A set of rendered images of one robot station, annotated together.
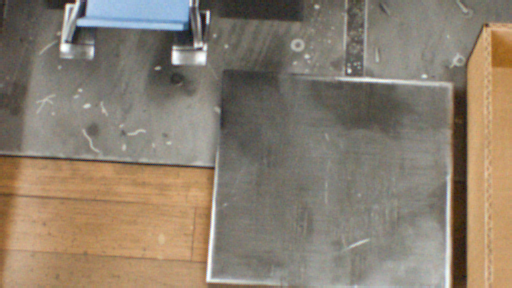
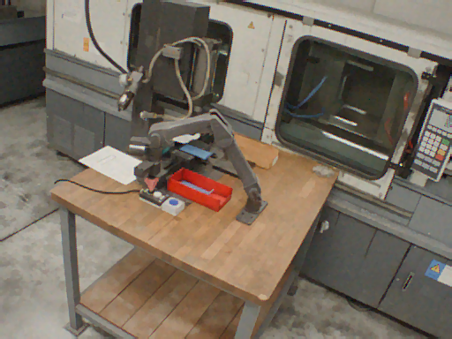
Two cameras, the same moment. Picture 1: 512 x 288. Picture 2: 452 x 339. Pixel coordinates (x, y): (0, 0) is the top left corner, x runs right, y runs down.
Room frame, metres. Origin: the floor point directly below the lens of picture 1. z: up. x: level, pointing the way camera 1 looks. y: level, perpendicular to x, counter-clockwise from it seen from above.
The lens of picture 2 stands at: (-0.23, 1.70, 1.89)
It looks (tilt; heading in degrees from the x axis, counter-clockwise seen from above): 30 degrees down; 287
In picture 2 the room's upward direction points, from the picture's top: 10 degrees clockwise
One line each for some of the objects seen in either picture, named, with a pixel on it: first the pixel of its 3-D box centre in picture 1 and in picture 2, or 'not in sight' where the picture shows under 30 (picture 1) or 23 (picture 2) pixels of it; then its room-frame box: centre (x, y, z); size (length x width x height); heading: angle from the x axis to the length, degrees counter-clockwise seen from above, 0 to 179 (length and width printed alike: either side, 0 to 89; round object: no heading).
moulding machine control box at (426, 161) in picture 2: not in sight; (437, 138); (-0.70, -0.33, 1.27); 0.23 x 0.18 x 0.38; 81
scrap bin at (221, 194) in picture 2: not in sight; (199, 189); (0.27, 0.27, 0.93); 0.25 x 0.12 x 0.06; 174
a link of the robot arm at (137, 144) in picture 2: not in sight; (145, 142); (0.46, 0.43, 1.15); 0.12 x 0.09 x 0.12; 22
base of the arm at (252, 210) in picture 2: not in sight; (253, 203); (0.03, 0.25, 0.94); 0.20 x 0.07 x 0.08; 84
